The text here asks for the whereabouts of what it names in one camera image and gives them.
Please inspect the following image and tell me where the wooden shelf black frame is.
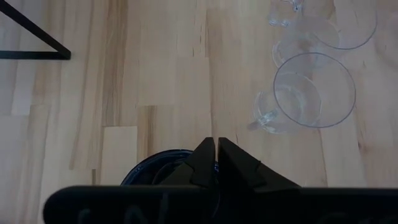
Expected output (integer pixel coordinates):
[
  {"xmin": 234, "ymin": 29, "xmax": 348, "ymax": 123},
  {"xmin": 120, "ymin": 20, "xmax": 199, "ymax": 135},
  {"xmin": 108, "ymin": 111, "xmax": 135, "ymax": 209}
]
[{"xmin": 0, "ymin": 0, "xmax": 72, "ymax": 61}]

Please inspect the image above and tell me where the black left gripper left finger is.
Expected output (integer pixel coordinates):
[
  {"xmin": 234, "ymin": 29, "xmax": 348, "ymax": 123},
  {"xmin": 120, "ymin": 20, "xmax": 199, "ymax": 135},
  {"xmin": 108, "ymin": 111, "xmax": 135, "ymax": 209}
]
[{"xmin": 160, "ymin": 136, "xmax": 216, "ymax": 188}]

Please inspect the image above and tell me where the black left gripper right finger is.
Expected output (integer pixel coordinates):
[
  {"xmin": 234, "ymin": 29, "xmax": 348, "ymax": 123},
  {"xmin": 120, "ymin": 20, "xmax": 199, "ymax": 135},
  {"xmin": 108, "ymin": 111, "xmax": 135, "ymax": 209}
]
[{"xmin": 218, "ymin": 136, "xmax": 302, "ymax": 189}]

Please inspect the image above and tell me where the clear glass cup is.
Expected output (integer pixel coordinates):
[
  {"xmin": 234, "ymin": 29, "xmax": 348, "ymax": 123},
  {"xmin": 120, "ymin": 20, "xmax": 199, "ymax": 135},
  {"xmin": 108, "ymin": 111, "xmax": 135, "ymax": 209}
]
[
  {"xmin": 248, "ymin": 52, "xmax": 357, "ymax": 135},
  {"xmin": 268, "ymin": 0, "xmax": 379, "ymax": 68}
]

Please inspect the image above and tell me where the dark blue mug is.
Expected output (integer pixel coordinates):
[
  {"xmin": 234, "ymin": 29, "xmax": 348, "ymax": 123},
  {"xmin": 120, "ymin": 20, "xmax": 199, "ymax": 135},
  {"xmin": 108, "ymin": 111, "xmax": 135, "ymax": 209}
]
[{"xmin": 120, "ymin": 149, "xmax": 219, "ymax": 187}]

